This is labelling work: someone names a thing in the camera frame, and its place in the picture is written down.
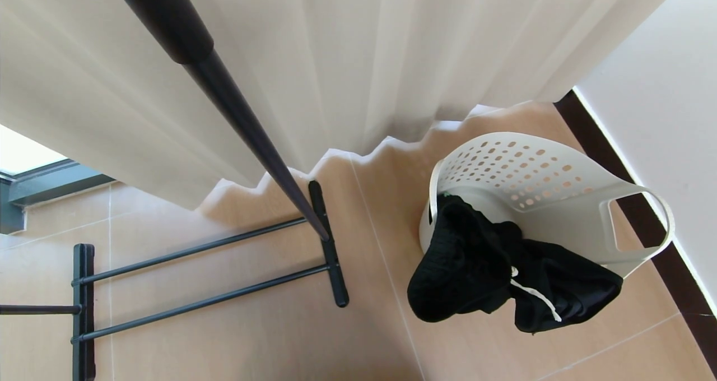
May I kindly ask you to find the beige curtain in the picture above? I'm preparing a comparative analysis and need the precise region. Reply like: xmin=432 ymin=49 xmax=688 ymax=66
xmin=0 ymin=0 xmax=688 ymax=211

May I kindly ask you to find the window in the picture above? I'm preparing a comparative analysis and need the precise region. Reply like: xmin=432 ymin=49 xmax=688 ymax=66
xmin=0 ymin=123 xmax=115 ymax=235

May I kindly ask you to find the white laundry basket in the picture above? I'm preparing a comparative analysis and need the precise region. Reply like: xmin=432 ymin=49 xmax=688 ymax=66
xmin=419 ymin=132 xmax=676 ymax=281

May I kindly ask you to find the heap of clothes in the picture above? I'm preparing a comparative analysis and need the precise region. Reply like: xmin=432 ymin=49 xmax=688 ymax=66
xmin=407 ymin=193 xmax=623 ymax=334

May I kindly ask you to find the black clothes rack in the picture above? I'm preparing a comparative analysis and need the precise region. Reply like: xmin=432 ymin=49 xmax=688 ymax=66
xmin=0 ymin=0 xmax=350 ymax=381

